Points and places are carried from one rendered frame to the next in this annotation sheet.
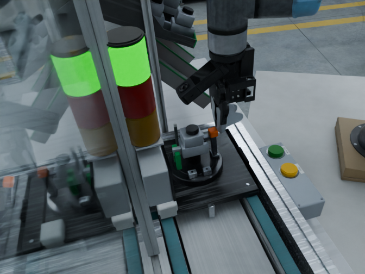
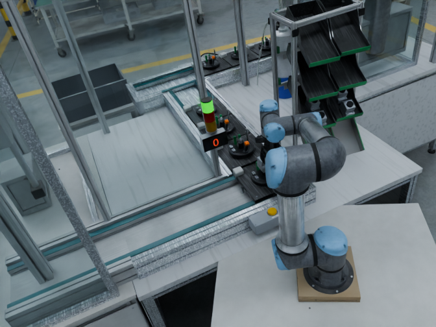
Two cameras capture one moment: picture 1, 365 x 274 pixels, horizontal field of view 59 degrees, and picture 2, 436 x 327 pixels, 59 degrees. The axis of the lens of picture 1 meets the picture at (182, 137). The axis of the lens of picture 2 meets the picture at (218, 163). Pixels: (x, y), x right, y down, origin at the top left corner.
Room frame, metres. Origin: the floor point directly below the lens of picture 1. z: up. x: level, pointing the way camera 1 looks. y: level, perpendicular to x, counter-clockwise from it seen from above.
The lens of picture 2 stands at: (0.19, -1.41, 2.24)
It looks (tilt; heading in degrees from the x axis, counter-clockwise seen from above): 39 degrees down; 83
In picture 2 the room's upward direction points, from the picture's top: 10 degrees counter-clockwise
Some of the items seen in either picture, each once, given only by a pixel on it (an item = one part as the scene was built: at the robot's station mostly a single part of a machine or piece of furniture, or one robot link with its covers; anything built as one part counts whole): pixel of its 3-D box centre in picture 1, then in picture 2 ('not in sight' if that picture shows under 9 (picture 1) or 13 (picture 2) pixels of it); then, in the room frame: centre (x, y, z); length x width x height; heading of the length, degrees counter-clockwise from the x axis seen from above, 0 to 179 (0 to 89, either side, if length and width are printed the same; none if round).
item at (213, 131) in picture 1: (210, 142); not in sight; (0.58, -0.07, 1.04); 0.04 x 0.02 x 0.08; 101
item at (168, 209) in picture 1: (165, 205); (238, 172); (0.46, 0.05, 0.97); 0.05 x 0.05 x 0.04; 11
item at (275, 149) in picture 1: (275, 152); not in sight; (0.60, -0.24, 0.96); 0.04 x 0.04 x 0.02
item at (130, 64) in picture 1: (127, 58); (207, 105); (0.36, 0.06, 1.38); 0.05 x 0.05 x 0.05
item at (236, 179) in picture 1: (195, 168); (265, 178); (0.57, -0.02, 0.96); 0.24 x 0.24 x 0.02; 11
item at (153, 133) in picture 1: (140, 122); (210, 124); (0.36, 0.06, 1.28); 0.05 x 0.05 x 0.05
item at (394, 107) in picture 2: not in sight; (361, 112); (1.71, 1.01, 0.43); 1.11 x 0.68 x 0.86; 11
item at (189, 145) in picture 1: (188, 140); (263, 161); (0.57, -0.01, 1.06); 0.08 x 0.04 x 0.07; 101
